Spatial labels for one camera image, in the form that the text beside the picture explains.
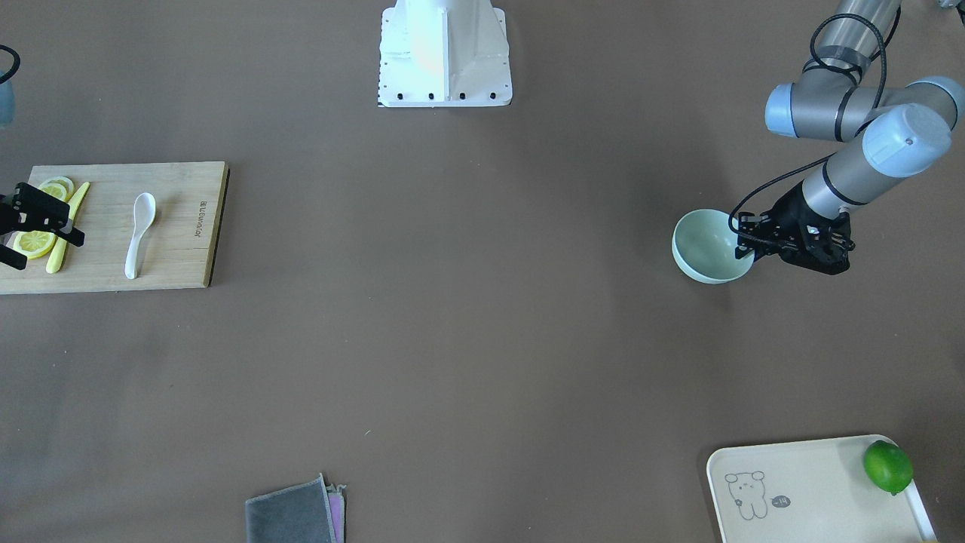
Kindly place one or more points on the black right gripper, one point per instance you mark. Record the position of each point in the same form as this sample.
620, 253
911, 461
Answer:
32, 212

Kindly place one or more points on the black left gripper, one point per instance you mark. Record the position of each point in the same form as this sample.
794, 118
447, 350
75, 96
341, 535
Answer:
785, 216

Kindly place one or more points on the pale green bowl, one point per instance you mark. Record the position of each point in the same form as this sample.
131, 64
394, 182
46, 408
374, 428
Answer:
705, 248

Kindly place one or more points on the white ceramic spoon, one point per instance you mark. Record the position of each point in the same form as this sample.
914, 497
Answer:
144, 211

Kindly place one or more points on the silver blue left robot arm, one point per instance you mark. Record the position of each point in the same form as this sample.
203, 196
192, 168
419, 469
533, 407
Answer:
887, 135

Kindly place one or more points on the lemon slice large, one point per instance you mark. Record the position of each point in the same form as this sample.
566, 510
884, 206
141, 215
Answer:
34, 244

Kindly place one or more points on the lemon slice small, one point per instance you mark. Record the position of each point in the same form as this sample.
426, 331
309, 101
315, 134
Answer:
60, 187

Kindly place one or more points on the wooden cutting board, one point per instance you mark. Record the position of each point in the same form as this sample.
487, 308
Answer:
176, 252

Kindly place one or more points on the cream tray with bear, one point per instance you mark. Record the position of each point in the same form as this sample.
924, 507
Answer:
810, 491

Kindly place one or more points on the green lime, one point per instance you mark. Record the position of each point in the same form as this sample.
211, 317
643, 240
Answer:
888, 467

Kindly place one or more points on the grey folded cloth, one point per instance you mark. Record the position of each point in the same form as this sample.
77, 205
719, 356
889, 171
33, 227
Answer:
301, 513

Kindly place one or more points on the pink cloth underneath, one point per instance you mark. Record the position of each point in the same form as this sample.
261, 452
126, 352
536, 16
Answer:
338, 511

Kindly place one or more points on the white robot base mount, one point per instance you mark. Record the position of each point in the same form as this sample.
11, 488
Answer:
436, 54

